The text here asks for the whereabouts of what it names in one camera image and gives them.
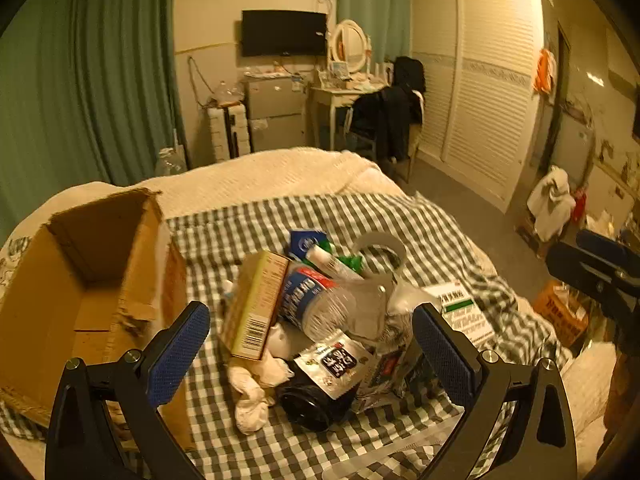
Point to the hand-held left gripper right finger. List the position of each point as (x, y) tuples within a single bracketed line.
[(442, 355)]

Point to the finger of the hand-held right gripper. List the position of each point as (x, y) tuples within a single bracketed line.
[(605, 247), (590, 277)]

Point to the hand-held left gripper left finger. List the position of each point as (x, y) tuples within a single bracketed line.
[(180, 355)]

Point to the white green medicine box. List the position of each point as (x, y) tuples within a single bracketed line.
[(465, 315)]

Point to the silver snack packet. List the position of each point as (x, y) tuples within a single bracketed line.
[(335, 360)]

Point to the clear plastic water bottle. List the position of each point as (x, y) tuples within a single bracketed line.
[(320, 305)]

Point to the brown cardboard box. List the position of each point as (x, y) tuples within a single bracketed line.
[(75, 270)]

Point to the green white tube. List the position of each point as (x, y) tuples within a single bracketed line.
[(340, 262)]

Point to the red bottle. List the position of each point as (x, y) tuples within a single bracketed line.
[(580, 205)]

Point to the printed foil packet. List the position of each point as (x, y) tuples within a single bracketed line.
[(395, 370)]

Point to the white clothes pile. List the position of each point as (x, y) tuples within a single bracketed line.
[(550, 200)]

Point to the grey tape roll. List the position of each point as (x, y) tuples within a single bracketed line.
[(380, 240)]

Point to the black round jar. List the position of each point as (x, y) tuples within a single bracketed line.
[(305, 402)]

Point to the blue white pack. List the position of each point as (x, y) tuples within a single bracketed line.
[(305, 245)]

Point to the orange cloth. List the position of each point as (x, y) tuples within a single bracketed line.
[(544, 70)]

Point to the leaf print bedsheet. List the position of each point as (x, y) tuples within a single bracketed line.
[(12, 260)]

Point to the large clear water jug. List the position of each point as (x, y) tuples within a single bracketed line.
[(170, 162)]

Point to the white louvred wardrobe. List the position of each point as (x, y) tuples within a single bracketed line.
[(490, 85)]

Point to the cream knitted blanket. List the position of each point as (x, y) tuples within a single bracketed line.
[(280, 170)]

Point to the white ribbed suitcase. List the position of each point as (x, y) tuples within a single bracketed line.
[(220, 130)]

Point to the chair with dark clothes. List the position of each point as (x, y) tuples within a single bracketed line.
[(385, 115)]

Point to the black backpack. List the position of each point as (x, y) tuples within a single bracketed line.
[(409, 74)]

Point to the clear plastic bag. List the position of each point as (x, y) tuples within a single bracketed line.
[(227, 92)]

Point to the grey small fridge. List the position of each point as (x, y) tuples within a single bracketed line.
[(275, 105)]

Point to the white dressing table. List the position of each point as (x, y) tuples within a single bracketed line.
[(330, 97)]

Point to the white oval mirror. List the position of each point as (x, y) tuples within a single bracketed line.
[(350, 42)]

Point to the narrow green curtain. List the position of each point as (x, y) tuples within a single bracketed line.
[(372, 10)]

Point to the black wall television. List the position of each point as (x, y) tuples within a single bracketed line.
[(282, 32)]

